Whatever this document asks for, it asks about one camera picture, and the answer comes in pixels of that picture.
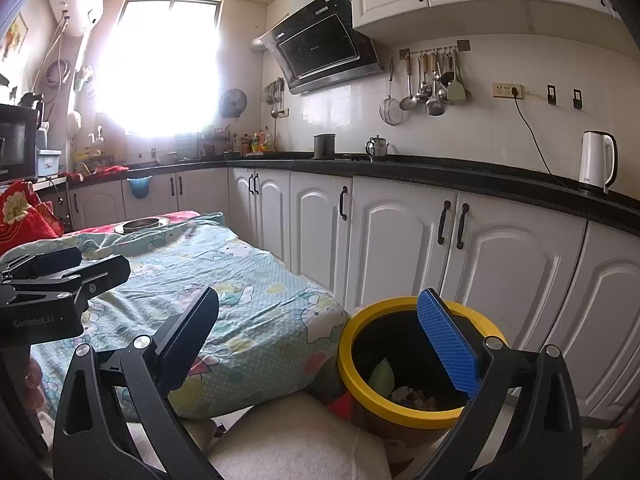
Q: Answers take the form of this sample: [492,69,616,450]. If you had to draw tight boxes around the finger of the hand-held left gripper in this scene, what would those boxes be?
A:
[2,247,82,281]
[20,255,132,301]

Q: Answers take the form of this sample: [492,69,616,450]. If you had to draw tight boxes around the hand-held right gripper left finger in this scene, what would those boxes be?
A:
[50,286,223,480]

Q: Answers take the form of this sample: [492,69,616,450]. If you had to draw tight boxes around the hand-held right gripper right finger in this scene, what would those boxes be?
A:
[415,288,585,480]

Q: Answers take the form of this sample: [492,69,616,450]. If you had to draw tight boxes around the yellow rimmed trash bin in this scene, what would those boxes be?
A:
[337,296,508,466]

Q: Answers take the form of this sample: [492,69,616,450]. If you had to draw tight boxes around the pale green packet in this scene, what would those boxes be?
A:
[369,357,396,396]

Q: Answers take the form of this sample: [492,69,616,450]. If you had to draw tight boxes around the person's left hand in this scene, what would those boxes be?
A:
[22,357,46,411]

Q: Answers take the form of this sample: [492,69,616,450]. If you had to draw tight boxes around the metal bowl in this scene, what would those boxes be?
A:
[115,217,173,235]

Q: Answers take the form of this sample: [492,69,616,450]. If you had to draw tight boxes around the red floral pillow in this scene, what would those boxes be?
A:
[0,180,65,257]

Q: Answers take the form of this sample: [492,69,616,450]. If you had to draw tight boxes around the light green cartoon printed blanket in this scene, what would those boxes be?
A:
[0,211,351,421]

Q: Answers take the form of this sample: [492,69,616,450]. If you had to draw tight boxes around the blue hanging plastic basket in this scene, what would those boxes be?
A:
[126,176,152,200]

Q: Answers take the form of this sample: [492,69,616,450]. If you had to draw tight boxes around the pink red blanket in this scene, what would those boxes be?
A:
[62,210,203,235]

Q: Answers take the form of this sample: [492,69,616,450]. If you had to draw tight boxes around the blue plastic box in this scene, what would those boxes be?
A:
[36,149,62,177]

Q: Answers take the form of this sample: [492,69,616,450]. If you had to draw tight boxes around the red cloth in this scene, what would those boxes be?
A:
[62,164,130,182]

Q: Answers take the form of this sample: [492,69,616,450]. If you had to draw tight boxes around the white base cabinets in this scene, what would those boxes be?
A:
[67,166,640,421]

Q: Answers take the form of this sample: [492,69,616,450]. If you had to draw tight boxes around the red plastic item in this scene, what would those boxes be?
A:
[332,392,361,418]

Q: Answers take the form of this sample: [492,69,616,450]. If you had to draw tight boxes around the black microwave oven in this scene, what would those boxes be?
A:
[0,104,41,183]

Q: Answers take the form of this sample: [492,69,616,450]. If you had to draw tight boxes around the white fleece cloth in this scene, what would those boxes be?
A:
[192,391,393,480]

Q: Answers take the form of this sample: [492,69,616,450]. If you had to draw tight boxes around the dish rack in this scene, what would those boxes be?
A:
[197,127,231,158]

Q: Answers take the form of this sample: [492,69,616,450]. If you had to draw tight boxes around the black kitchen countertop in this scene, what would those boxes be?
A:
[65,152,640,236]

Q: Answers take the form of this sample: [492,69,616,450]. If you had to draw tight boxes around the group of condiment bottles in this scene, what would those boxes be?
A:
[240,130,276,155]

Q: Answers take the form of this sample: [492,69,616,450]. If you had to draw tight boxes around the window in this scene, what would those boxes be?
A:
[97,0,223,138]

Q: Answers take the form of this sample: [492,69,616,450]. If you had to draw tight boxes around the steel teapot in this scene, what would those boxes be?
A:
[365,135,390,161]

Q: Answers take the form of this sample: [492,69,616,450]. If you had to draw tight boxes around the dark metal pot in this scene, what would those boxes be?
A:
[313,133,337,160]

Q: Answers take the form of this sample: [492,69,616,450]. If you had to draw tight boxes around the white electric kettle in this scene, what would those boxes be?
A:
[579,130,619,195]

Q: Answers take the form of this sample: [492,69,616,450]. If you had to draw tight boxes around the large steel ladle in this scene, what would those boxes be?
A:
[425,52,447,117]

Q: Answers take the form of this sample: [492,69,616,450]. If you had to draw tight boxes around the hanging kitchen tools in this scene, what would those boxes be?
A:
[265,79,287,120]

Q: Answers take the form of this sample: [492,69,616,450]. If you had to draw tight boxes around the steel spoon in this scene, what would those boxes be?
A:
[416,52,433,102]

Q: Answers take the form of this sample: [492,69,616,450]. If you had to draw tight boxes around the green spatula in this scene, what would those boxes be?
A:
[446,49,467,102]

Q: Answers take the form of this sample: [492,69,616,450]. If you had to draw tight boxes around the black range hood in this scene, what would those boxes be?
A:
[257,0,386,97]

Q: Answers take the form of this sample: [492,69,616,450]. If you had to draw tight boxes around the small round wall fan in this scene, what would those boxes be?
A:
[218,88,248,118]

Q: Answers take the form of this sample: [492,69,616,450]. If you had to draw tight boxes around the black power cord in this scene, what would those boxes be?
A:
[512,95,586,191]

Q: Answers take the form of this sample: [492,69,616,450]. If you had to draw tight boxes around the wall picture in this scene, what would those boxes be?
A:
[0,12,28,61]

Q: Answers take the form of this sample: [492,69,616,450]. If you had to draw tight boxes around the wire strainer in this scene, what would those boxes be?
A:
[378,58,405,125]

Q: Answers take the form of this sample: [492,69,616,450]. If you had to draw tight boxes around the utensil rail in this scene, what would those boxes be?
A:
[398,39,472,58]

